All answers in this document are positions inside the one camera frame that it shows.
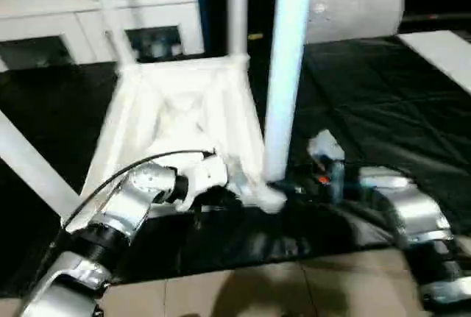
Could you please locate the black work mat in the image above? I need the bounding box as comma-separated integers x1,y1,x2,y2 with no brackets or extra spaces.
0,29,471,292

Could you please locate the white plastic table leg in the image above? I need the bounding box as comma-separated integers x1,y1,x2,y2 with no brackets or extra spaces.
0,110,83,219
85,0,142,74
224,0,252,65
261,0,319,187

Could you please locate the white glass-door cabinet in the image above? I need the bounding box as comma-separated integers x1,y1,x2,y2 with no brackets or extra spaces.
0,0,207,69

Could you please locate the black furniture with yellow label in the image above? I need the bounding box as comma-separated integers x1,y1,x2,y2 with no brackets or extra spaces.
197,0,311,59

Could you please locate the grey cushion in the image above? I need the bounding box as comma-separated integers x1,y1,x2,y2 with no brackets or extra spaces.
305,0,407,44

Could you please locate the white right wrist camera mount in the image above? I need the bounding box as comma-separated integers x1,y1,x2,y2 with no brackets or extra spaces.
305,129,347,168

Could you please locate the white flat panel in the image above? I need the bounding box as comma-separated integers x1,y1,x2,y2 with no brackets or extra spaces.
397,30,471,93

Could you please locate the white plastic table top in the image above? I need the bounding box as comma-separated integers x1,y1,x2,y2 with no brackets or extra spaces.
63,54,289,219

